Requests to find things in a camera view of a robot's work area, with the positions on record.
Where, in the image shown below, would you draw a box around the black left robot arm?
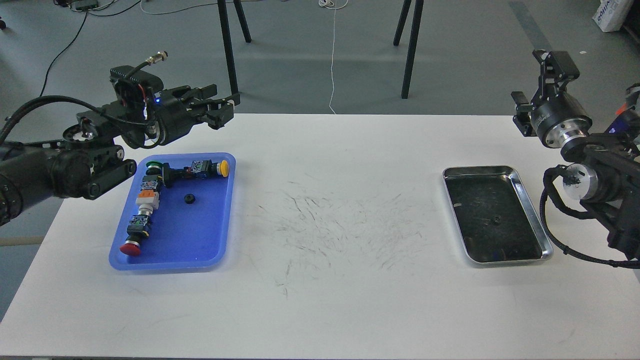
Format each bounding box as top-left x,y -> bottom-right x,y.
0,51 -> 240,224

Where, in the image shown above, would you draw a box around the white cable on floor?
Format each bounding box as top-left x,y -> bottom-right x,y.
318,0 -> 349,115

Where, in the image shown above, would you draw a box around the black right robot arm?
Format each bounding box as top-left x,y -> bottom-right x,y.
510,49 -> 640,270

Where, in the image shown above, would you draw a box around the black cable on floor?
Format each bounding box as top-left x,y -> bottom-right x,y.
39,0 -> 143,98

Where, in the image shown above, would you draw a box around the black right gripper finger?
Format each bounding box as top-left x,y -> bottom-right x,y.
531,48 -> 581,103
510,91 -> 537,137

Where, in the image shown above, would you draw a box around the black table legs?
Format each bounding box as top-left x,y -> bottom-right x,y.
217,0 -> 252,96
392,0 -> 425,100

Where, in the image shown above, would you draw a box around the black table legs right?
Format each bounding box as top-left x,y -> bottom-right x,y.
392,0 -> 425,100

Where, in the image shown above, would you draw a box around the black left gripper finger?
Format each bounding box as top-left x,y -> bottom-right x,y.
167,85 -> 218,103
192,93 -> 241,130

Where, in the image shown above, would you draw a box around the blue plastic tray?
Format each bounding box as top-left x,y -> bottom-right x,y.
109,152 -> 236,271

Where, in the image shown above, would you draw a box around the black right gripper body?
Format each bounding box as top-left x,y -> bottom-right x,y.
531,96 -> 593,149

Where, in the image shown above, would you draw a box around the industrial push button assembly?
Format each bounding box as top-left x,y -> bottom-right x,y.
119,159 -> 231,256

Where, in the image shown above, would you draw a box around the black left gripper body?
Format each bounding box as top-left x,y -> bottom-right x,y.
153,96 -> 205,146

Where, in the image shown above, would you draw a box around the black table legs left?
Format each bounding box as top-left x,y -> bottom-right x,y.
217,0 -> 252,96

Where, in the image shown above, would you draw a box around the silver metal tray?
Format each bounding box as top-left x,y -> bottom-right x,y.
442,165 -> 553,267

